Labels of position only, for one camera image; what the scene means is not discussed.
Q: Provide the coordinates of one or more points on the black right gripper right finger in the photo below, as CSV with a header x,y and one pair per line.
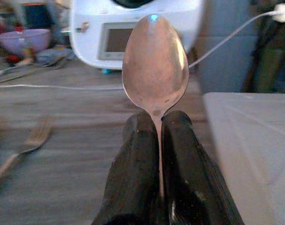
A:
x,y
191,168

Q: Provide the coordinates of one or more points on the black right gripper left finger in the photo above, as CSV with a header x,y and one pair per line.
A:
x,y
133,168

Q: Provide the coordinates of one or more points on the silver metal spoon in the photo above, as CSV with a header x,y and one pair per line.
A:
x,y
155,68

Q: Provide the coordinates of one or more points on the silver metal fork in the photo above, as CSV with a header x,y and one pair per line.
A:
x,y
27,145

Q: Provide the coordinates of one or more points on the grey crumpled cloth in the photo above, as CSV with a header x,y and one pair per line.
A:
x,y
52,57

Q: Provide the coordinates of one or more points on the white kitchen machine with display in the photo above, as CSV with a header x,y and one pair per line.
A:
x,y
137,30

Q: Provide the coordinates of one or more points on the lilac plastic bowl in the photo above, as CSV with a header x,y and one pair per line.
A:
x,y
24,41

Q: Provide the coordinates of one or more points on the white plug adapter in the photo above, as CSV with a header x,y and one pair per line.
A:
x,y
283,12

